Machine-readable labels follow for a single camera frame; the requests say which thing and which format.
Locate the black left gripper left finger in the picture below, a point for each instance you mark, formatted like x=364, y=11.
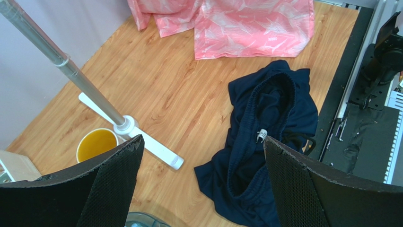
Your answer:
x=93, y=193

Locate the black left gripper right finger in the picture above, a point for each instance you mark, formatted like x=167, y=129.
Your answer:
x=309, y=193

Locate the navy blue shorts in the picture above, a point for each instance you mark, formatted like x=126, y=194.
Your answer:
x=273, y=102

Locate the pink patterned shorts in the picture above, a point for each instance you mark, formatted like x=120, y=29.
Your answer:
x=232, y=28

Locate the teal plastic tray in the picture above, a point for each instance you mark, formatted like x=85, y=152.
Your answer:
x=140, y=219

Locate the white mug with yellow inside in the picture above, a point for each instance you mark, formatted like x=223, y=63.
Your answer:
x=95, y=143

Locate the silver clothes rack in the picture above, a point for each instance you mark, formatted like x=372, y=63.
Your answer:
x=124, y=125

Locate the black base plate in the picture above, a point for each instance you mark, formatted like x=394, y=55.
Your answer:
x=355, y=126

